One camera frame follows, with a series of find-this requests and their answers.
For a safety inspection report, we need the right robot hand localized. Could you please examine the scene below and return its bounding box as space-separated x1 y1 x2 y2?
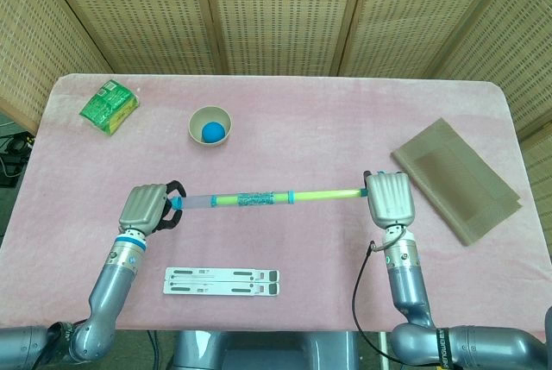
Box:
361 170 416 229

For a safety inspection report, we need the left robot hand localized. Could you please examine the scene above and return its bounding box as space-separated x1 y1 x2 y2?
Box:
117 179 187 235

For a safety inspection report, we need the large toy syringe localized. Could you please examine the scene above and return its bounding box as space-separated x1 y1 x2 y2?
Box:
170 170 387 210

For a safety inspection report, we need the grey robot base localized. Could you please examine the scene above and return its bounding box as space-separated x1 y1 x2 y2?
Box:
170 329 359 370

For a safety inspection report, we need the brown folded cloth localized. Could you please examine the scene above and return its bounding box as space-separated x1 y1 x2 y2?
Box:
390 117 526 247

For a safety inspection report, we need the beige bowl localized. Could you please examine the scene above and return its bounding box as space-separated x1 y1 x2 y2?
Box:
187 105 234 147

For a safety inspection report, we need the blue ball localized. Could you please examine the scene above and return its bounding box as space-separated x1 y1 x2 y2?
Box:
201 122 226 145

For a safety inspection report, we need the white folded laptop stand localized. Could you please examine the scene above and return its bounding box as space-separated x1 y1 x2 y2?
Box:
162 267 280 298

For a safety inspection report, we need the green tissue pack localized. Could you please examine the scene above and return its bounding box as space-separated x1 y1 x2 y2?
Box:
78 78 142 136

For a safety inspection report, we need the pink tablecloth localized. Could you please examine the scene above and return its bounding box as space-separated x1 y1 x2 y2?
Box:
0 72 552 335

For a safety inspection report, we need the woven folding screen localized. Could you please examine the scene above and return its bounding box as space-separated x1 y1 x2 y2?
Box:
0 0 552 254

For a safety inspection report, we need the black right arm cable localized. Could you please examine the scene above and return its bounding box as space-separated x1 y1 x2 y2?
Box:
350 240 402 363

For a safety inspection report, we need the black cable under table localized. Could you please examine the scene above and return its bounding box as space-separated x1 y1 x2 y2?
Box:
145 329 160 365

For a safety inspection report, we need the black equipment with cables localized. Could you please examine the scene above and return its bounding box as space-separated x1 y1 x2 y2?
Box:
0 113 38 190

